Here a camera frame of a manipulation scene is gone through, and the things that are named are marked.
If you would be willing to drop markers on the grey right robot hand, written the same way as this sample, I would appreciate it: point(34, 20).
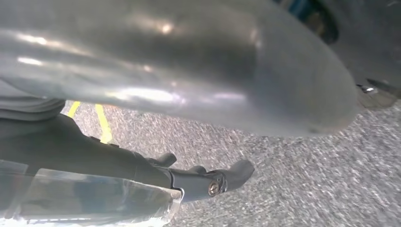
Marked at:
point(156, 62)

